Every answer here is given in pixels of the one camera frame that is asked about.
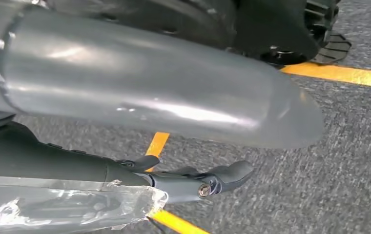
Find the black robot foot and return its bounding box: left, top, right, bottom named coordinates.
left=48, top=0, right=352, bottom=65

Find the yellow floor tape outline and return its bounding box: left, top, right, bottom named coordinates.
left=144, top=62, right=371, bottom=234

